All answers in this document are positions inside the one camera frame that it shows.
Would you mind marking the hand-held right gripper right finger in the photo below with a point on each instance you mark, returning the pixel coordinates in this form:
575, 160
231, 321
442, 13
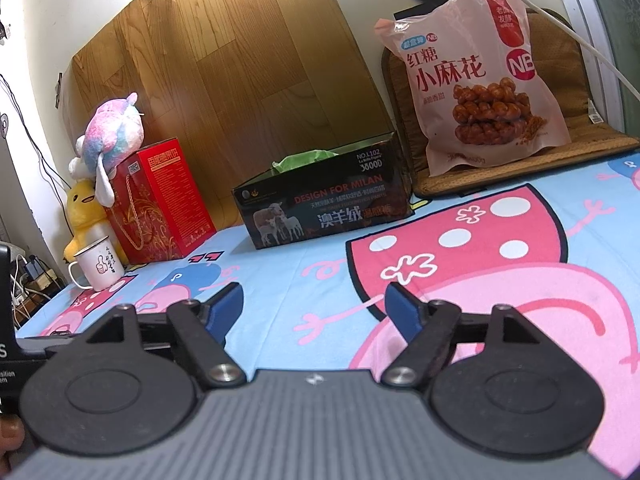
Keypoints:
405, 310

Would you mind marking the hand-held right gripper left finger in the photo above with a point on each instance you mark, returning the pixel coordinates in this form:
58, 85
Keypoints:
225, 305

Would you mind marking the dark cardboard box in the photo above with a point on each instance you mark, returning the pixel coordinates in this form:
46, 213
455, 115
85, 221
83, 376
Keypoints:
325, 210

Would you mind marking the person's left hand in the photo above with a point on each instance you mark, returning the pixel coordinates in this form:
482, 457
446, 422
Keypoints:
10, 437

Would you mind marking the power strip with plugs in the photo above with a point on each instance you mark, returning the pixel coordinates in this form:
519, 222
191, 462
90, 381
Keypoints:
35, 280

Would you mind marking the printed cartoon blanket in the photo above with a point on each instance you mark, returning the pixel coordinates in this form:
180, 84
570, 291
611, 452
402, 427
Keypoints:
300, 270

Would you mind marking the white enamel mug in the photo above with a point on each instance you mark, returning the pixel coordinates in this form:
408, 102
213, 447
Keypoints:
100, 262

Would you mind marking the red gift box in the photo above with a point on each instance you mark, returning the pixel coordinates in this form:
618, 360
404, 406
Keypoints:
165, 200

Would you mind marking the yellow duck plush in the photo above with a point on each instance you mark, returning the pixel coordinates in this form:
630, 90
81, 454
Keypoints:
85, 210

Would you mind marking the pastel unicorn plush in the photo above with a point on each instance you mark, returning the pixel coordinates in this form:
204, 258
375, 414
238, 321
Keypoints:
112, 130

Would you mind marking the wood-grain board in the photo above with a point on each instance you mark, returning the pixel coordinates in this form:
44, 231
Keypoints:
225, 60

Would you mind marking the brown seat cushion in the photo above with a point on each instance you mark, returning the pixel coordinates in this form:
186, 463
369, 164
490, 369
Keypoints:
590, 145

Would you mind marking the pink snack bag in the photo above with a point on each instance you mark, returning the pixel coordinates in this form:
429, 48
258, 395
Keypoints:
475, 70

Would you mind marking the black tape strip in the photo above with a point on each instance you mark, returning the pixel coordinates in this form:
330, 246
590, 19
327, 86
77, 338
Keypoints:
412, 10

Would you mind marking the white window frame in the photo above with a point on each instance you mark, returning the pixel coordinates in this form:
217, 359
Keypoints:
600, 0

